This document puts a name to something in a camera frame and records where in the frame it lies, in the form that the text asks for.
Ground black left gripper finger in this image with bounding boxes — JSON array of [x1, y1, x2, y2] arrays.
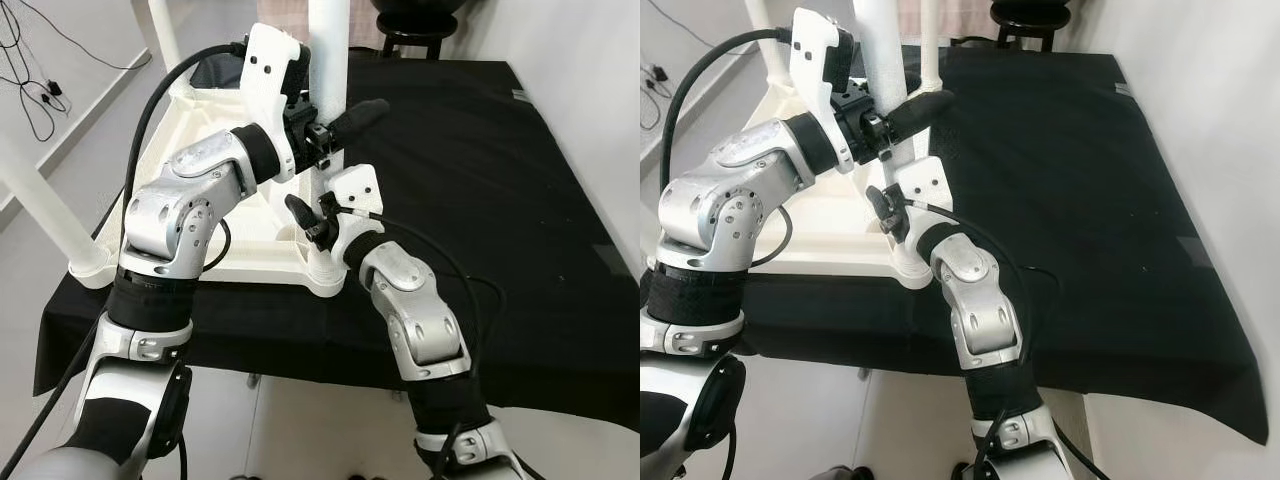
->
[[879, 87, 957, 140], [324, 97, 392, 147]]

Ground black tablecloth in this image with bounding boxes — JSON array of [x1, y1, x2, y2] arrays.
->
[[735, 45, 1272, 447], [33, 60, 641, 432]]

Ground looped black wall cables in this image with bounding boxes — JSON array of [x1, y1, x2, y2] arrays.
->
[[0, 0, 72, 143], [640, 50, 677, 133]]

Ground white plastic table top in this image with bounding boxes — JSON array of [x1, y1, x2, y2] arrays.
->
[[65, 60, 354, 299], [745, 55, 947, 292]]

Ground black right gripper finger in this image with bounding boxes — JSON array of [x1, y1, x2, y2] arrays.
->
[[284, 192, 322, 234], [864, 184, 899, 224]]

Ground long thin black wall cable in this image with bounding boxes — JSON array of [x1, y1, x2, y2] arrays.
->
[[645, 0, 762, 57], [18, 0, 154, 72]]

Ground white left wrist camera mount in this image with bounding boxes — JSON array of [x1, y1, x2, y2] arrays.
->
[[789, 7, 862, 177], [242, 21, 314, 184]]

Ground black stool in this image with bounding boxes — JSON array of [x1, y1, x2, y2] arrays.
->
[[989, 4, 1072, 52], [374, 14, 447, 62]]

